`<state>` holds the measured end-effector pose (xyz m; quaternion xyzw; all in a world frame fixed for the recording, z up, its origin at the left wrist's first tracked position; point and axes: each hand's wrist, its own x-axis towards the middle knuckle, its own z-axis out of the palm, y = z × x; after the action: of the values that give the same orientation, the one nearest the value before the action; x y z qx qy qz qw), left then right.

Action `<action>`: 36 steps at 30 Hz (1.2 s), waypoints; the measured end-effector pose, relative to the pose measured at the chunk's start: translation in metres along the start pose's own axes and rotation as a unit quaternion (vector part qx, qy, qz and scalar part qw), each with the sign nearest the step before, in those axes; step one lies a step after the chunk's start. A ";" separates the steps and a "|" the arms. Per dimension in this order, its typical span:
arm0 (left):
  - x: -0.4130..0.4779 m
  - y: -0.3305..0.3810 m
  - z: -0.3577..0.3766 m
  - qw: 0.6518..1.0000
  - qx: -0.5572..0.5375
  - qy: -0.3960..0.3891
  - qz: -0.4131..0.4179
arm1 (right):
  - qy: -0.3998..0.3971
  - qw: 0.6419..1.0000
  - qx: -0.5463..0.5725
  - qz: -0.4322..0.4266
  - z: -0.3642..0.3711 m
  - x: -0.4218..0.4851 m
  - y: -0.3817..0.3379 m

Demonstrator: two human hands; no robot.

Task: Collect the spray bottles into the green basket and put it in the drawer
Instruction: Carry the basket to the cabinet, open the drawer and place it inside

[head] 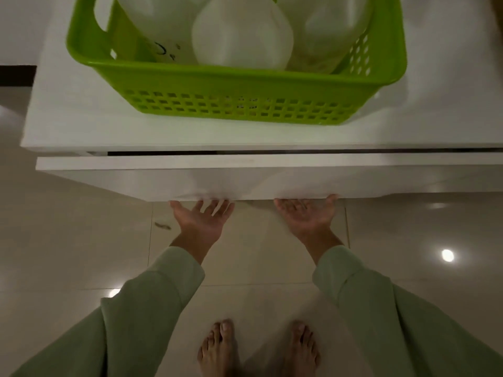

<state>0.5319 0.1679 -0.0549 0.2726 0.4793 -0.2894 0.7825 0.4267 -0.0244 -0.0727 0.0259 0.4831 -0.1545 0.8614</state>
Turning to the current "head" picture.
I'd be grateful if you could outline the person's right hand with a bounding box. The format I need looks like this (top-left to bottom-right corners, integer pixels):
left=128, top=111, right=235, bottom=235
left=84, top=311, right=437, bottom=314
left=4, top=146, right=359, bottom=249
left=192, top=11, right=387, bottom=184
left=274, top=194, right=340, bottom=242

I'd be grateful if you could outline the blue pink trigger spray bottle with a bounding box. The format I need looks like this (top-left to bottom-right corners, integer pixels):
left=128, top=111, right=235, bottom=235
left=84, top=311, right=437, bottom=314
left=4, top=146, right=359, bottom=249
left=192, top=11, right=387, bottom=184
left=277, top=0, right=374, bottom=74

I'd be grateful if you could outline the person's leg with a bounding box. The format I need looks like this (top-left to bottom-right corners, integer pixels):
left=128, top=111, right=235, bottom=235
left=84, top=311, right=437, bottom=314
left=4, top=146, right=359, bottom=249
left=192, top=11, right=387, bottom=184
left=197, top=319, right=240, bottom=377
left=282, top=319, right=321, bottom=377

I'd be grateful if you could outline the white trigger spray bottle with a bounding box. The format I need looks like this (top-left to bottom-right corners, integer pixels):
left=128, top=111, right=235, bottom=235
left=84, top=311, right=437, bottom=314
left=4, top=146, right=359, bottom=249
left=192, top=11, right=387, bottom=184
left=191, top=0, right=294, bottom=71

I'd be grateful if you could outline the person's right forearm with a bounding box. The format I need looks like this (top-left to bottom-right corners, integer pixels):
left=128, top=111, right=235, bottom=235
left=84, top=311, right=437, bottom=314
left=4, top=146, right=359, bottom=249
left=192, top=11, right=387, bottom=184
left=302, top=227, right=503, bottom=377

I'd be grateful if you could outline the person's left leg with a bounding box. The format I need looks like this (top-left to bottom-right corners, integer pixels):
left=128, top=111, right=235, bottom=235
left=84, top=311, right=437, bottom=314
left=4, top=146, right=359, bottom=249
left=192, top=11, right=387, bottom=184
left=197, top=319, right=240, bottom=377

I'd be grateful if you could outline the person's left forearm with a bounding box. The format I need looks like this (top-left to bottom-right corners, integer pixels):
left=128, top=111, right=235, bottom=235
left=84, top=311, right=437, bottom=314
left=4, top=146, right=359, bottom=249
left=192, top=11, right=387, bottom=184
left=12, top=231, right=206, bottom=377

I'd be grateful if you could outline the white cabinet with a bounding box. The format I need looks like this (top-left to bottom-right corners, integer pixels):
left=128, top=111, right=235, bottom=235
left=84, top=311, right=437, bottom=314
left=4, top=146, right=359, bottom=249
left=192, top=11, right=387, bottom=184
left=20, top=0, right=503, bottom=156

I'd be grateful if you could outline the person's left hand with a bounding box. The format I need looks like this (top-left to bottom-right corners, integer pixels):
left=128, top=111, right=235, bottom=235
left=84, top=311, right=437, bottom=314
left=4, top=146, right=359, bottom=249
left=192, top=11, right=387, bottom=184
left=169, top=198, right=236, bottom=243

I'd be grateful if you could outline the person's right leg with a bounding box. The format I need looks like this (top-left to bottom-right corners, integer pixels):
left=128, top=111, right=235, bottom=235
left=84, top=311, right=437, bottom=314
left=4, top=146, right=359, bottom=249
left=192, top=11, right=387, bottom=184
left=282, top=319, right=321, bottom=377

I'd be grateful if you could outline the green plastic basket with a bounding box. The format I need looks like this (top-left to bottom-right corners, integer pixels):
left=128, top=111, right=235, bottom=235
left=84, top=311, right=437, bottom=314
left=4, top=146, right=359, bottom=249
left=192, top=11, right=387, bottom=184
left=65, top=0, right=408, bottom=126

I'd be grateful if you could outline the yellow trigger spray bottle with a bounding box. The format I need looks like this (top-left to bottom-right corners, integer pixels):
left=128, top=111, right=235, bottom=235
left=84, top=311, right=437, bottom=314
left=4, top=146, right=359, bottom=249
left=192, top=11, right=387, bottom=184
left=114, top=0, right=215, bottom=66

